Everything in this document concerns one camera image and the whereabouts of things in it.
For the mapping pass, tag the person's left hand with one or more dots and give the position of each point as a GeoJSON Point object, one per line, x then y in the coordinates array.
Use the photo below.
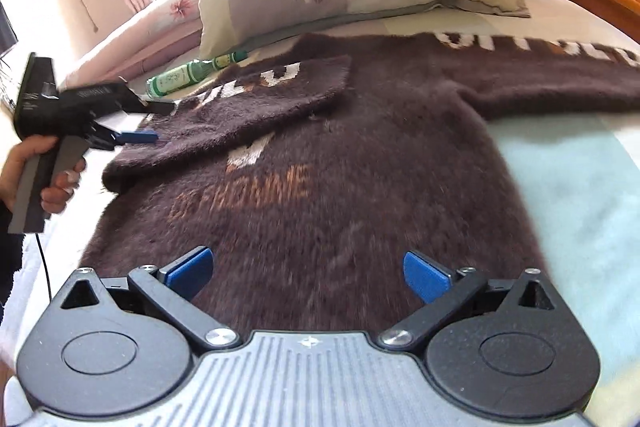
{"type": "Point", "coordinates": [15, 167]}

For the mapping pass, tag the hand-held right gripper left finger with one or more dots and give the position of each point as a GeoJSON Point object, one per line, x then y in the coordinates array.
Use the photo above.
{"type": "Point", "coordinates": [190, 272]}

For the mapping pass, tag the striped bed sheet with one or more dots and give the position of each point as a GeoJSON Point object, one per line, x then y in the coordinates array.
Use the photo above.
{"type": "Point", "coordinates": [575, 187]}

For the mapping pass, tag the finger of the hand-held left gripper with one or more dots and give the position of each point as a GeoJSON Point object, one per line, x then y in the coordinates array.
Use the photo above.
{"type": "Point", "coordinates": [137, 137]}
{"type": "Point", "coordinates": [150, 108]}

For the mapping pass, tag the green glass bottle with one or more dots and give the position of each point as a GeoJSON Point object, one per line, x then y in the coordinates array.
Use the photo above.
{"type": "Point", "coordinates": [175, 82]}

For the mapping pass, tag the wall television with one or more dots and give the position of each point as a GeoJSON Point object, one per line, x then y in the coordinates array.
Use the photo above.
{"type": "Point", "coordinates": [6, 32]}

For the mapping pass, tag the folded pink floral quilt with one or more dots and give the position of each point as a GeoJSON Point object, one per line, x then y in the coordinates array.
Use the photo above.
{"type": "Point", "coordinates": [150, 37]}

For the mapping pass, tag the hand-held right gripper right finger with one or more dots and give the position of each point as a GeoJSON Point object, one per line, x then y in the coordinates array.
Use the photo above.
{"type": "Point", "coordinates": [427, 277]}

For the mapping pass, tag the brown knit sweater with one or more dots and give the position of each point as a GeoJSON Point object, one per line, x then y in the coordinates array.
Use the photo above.
{"type": "Point", "coordinates": [350, 167]}

